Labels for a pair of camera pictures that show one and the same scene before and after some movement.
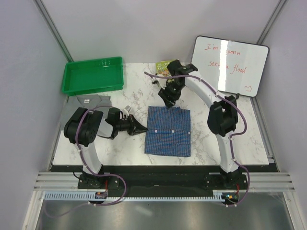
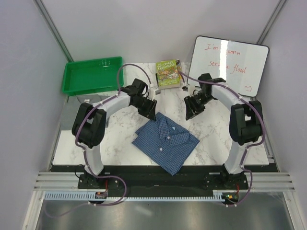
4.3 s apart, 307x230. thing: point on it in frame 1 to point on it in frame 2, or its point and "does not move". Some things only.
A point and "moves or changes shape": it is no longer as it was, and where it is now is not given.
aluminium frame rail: x=254 y=181 does not move
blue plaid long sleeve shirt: x=168 y=132 moves or changes shape
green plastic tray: x=92 y=76 does not move
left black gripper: x=135 y=126 to x=149 y=111
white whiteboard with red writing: x=230 y=66 does not move
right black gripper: x=163 y=93 to x=192 y=110
